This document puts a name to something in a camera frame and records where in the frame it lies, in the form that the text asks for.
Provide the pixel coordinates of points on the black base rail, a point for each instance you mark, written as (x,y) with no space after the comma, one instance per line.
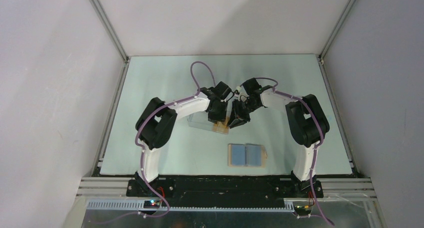
(239,192)

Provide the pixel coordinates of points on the gold credit card in box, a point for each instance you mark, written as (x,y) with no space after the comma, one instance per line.
(221,127)

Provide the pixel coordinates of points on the tan leather card holder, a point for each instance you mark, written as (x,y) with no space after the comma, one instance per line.
(247,155)

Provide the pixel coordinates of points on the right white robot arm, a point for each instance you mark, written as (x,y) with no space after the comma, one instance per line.
(307,122)

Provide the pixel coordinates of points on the clear plastic card box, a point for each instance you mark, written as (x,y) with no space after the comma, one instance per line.
(200,120)

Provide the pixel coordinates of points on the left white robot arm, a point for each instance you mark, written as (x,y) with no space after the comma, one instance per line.
(156,123)

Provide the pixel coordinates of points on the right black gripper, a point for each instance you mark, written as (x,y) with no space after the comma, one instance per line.
(237,117)

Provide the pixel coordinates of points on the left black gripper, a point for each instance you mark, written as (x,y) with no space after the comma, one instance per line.
(221,117)

